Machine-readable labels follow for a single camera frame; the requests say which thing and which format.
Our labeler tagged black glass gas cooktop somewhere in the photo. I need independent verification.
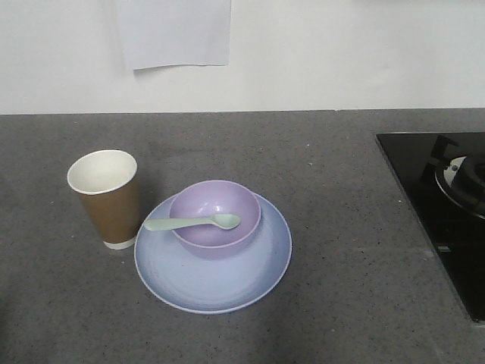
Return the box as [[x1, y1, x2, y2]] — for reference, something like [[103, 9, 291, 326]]
[[376, 131, 484, 326]]

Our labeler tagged light blue plate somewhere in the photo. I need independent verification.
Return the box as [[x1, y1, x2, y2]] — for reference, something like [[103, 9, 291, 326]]
[[134, 196, 292, 315]]

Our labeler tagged brown paper cup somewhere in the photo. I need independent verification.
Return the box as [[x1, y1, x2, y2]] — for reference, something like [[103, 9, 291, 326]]
[[67, 149, 142, 250]]

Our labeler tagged purple plastic bowl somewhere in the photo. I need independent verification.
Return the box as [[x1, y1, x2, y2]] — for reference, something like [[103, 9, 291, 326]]
[[169, 180, 262, 259]]

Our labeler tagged gas burner with grate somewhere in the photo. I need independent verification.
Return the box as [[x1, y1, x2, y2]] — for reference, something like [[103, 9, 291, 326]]
[[420, 135, 484, 219]]

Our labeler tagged white paper sheet on wall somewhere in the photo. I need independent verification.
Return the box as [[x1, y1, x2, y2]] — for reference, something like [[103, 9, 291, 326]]
[[115, 0, 231, 70]]

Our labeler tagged mint green plastic spoon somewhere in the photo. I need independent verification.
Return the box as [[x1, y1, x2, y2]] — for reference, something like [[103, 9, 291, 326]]
[[143, 214, 241, 231]]

